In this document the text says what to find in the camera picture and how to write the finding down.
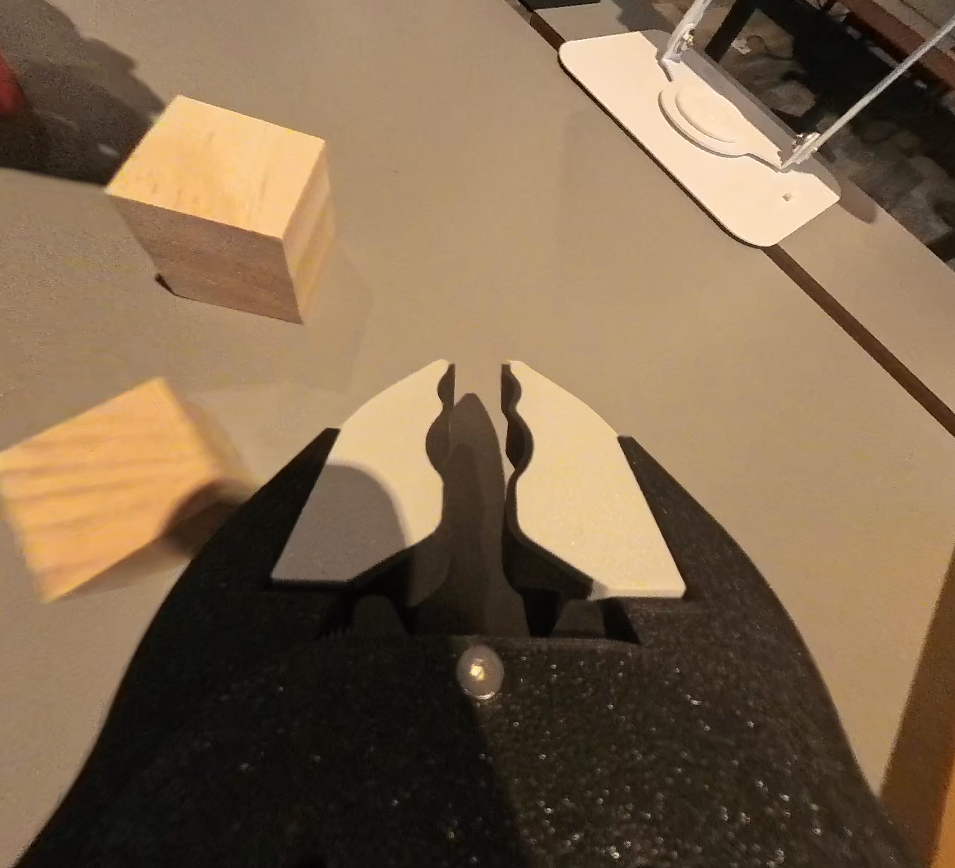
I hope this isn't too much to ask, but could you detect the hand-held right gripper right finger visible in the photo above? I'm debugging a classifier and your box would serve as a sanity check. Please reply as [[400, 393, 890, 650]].
[[500, 359, 687, 602]]

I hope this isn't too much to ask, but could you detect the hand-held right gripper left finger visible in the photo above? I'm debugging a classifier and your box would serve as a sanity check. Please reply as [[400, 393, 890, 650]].
[[271, 358, 458, 591]]

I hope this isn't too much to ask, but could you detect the wooden cube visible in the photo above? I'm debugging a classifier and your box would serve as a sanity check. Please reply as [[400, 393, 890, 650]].
[[104, 94, 334, 325], [0, 376, 251, 604]]

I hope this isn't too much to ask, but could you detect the white board with hole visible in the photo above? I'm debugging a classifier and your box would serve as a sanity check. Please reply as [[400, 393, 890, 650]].
[[558, 0, 955, 246]]

